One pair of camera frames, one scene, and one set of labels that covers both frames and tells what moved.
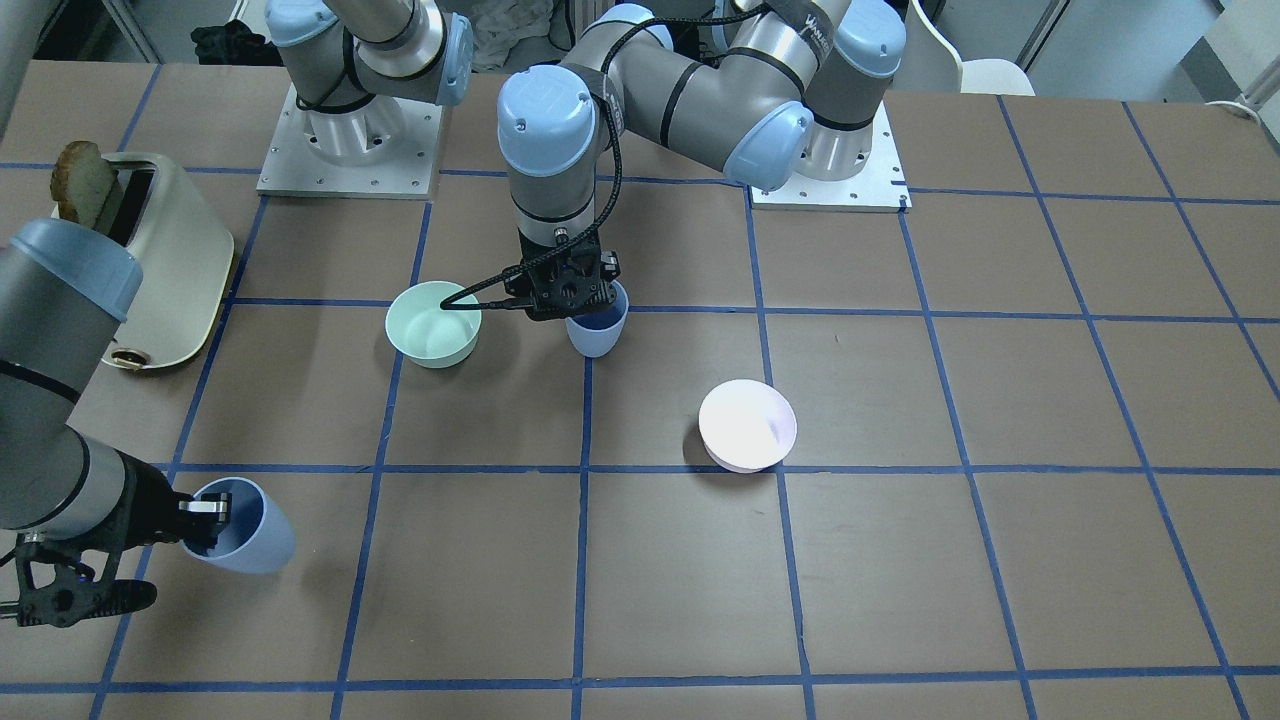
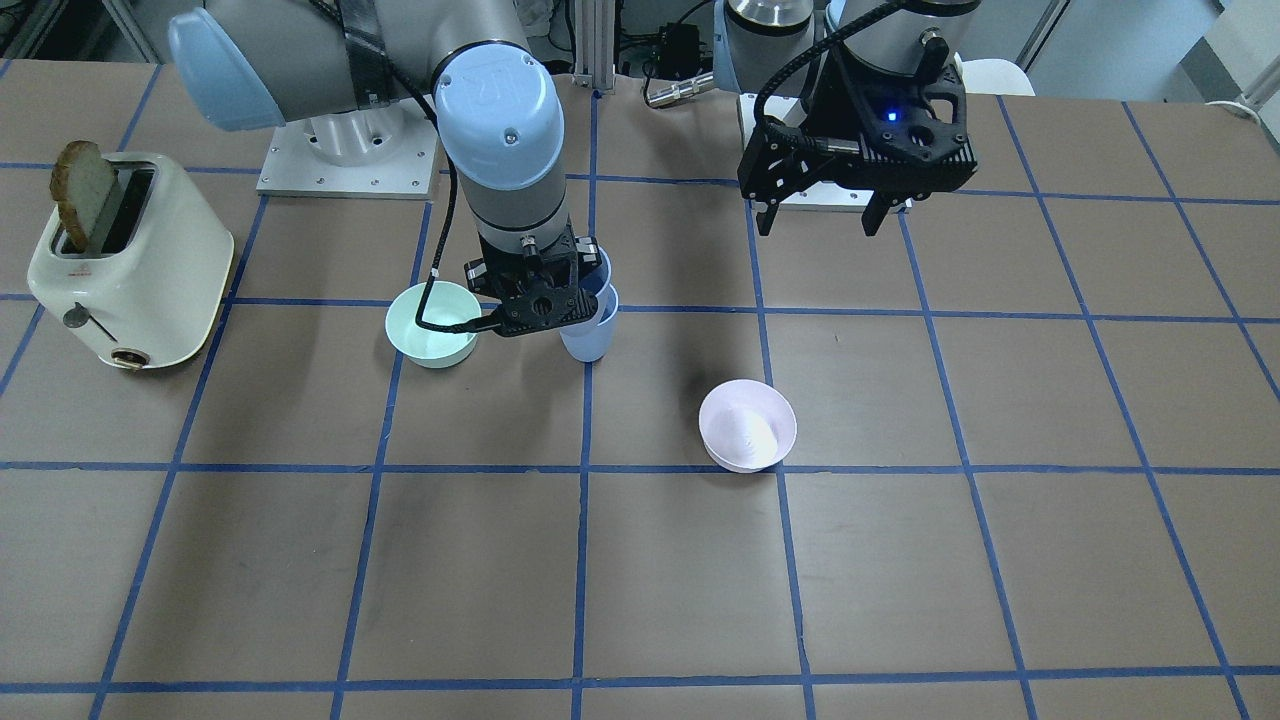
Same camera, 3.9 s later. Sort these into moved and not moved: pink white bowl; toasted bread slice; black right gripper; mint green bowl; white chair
Moved: black right gripper
Not moved: mint green bowl; white chair; pink white bowl; toasted bread slice
